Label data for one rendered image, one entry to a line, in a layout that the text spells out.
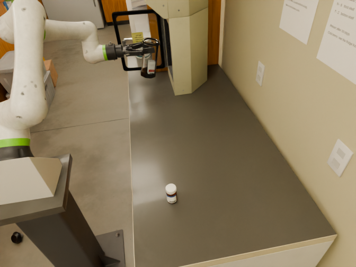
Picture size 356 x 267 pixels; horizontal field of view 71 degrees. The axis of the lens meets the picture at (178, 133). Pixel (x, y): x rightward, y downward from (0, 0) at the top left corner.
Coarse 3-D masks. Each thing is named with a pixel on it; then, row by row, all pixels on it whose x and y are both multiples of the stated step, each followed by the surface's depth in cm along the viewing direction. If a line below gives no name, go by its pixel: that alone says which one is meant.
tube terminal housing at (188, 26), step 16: (176, 0) 126; (192, 0) 129; (176, 16) 131; (192, 16) 134; (176, 32) 136; (192, 32) 139; (176, 48) 141; (192, 48) 145; (176, 64) 147; (192, 64) 151; (176, 80) 154; (192, 80) 157
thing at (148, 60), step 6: (150, 42) 155; (156, 42) 154; (144, 48) 150; (156, 48) 150; (144, 54) 152; (150, 54) 151; (156, 54) 153; (144, 60) 154; (150, 60) 153; (144, 66) 156; (150, 66) 156; (144, 72) 158; (150, 72) 158
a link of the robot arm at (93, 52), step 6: (84, 42) 144; (90, 42) 144; (96, 42) 146; (84, 48) 145; (90, 48) 144; (96, 48) 146; (102, 48) 146; (84, 54) 146; (90, 54) 145; (96, 54) 146; (102, 54) 147; (90, 60) 147; (96, 60) 148; (102, 60) 150
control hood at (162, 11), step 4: (144, 0) 124; (148, 0) 124; (152, 0) 124; (156, 0) 124; (160, 0) 124; (164, 0) 125; (148, 4) 125; (152, 4) 125; (156, 4) 125; (160, 4) 126; (164, 4) 126; (152, 8) 127; (156, 8) 127; (160, 8) 127; (164, 8) 127; (156, 12) 128; (160, 12) 128; (164, 12) 128; (164, 16) 130
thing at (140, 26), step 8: (120, 16) 157; (128, 16) 158; (136, 16) 158; (144, 16) 158; (152, 16) 158; (160, 16) 158; (120, 24) 160; (128, 24) 161; (136, 24) 161; (144, 24) 161; (152, 24) 161; (120, 32) 164; (128, 32) 164; (136, 32) 164; (144, 32) 164; (152, 32) 164; (128, 40) 167; (136, 40) 167; (128, 56) 174; (136, 56) 174; (160, 56) 175; (128, 64) 178; (136, 64) 178; (160, 64) 179
